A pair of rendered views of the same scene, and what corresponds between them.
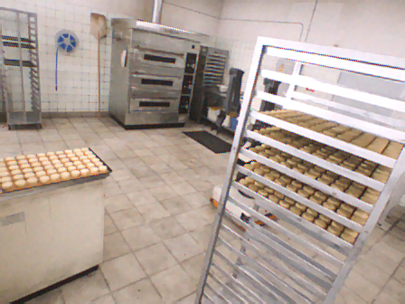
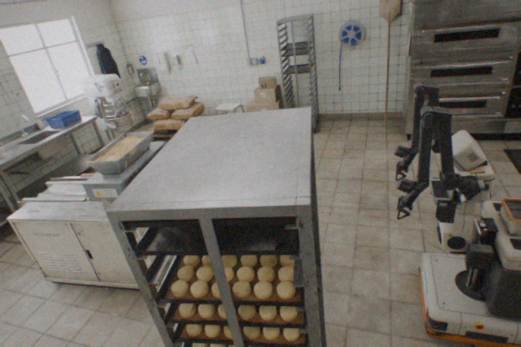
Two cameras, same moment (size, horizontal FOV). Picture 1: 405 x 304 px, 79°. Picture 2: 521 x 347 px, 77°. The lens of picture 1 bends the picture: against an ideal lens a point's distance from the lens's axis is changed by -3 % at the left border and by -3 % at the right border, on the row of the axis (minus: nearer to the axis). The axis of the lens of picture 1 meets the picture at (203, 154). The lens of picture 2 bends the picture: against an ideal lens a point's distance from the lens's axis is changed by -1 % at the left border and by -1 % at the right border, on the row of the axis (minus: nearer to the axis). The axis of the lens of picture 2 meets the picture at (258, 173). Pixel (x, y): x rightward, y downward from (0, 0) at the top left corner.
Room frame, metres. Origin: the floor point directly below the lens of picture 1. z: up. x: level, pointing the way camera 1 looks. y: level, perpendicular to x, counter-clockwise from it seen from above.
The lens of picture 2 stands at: (0.80, -1.39, 2.22)
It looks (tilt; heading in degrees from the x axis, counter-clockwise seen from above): 28 degrees down; 65
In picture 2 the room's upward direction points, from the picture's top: 9 degrees counter-clockwise
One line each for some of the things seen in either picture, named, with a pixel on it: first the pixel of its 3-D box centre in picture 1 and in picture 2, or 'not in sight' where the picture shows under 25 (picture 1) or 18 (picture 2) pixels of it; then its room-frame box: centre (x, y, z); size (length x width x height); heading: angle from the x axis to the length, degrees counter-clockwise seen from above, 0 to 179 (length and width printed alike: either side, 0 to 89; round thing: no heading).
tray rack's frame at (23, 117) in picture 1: (18, 70); (299, 75); (4.01, 3.20, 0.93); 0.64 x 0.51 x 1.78; 45
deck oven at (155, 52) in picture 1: (155, 78); (467, 63); (5.47, 1.31, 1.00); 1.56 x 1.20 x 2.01; 132
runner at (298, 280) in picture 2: (344, 108); (301, 206); (1.29, -0.65, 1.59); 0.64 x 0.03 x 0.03; 52
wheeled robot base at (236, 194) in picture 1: (247, 201); (475, 297); (2.67, -0.62, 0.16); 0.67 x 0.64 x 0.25; 132
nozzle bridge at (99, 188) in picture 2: not in sight; (133, 178); (0.92, 1.30, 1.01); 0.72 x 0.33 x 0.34; 48
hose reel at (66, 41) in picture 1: (67, 61); (350, 56); (4.80, 2.85, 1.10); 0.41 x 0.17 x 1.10; 132
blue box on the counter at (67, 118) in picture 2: not in sight; (64, 118); (0.41, 4.42, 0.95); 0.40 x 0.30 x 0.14; 45
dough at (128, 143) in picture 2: not in sight; (123, 149); (0.93, 1.30, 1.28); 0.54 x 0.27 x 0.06; 48
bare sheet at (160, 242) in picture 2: not in sight; (238, 188); (1.13, -0.53, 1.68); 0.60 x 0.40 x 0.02; 52
